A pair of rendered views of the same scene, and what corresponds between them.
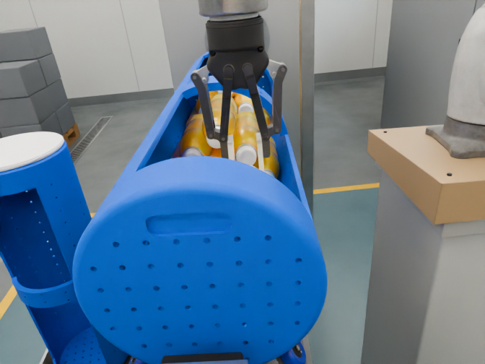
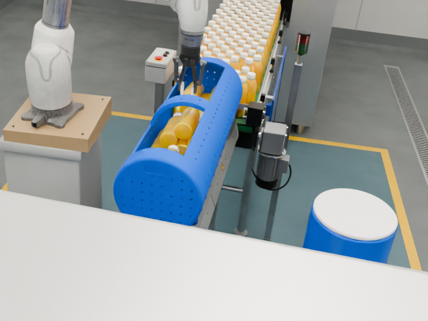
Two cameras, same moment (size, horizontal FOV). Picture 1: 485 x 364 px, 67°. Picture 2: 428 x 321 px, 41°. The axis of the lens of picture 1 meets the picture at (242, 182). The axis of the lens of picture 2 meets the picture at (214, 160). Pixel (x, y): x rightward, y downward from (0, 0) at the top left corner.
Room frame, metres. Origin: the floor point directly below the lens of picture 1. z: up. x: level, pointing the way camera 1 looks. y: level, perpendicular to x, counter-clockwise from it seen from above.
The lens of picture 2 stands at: (2.61, 0.29, 2.13)
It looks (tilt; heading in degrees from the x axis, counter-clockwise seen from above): 31 degrees down; 184
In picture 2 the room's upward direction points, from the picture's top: 6 degrees clockwise
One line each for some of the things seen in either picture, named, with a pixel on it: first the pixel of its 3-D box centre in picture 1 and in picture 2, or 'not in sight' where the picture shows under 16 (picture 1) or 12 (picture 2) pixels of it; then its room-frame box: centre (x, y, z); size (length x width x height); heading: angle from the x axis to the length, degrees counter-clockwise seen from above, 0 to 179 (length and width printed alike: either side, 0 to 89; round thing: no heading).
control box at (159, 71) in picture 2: not in sight; (160, 65); (0.03, -0.22, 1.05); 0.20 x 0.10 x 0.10; 177
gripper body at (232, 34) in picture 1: (237, 53); (190, 55); (0.52, -0.01, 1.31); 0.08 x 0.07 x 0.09; 87
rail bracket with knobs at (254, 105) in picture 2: not in sight; (253, 114); (0.22, 0.26, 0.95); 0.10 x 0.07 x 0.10; 87
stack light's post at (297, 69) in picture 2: not in sight; (281, 158); (-0.11, 0.44, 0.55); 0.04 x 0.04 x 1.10; 87
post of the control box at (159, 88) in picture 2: not in sight; (156, 162); (0.03, -0.22, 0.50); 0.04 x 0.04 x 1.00; 87
